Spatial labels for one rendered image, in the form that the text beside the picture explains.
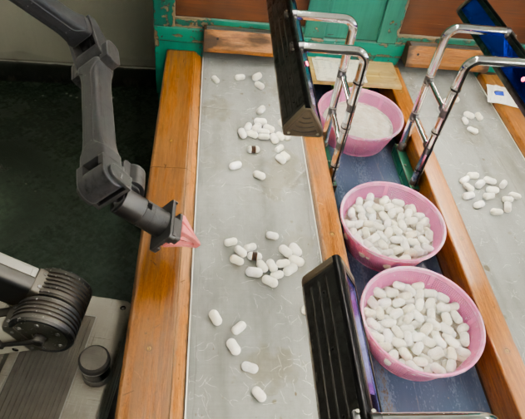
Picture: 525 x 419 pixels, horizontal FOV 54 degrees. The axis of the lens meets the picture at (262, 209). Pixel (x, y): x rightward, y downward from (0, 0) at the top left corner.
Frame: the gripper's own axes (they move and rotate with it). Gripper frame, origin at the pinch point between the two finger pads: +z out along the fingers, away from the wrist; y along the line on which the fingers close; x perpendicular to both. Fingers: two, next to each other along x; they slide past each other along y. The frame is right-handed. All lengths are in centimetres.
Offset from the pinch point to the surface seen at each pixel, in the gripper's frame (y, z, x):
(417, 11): 90, 42, -54
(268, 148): 42.1, 19.1, -6.1
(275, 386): -27.8, 17.6, -4.9
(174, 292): -8.9, 0.3, 6.4
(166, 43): 88, -8, 12
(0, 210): 80, -11, 116
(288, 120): 11.8, -3.2, -30.3
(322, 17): 47, 2, -40
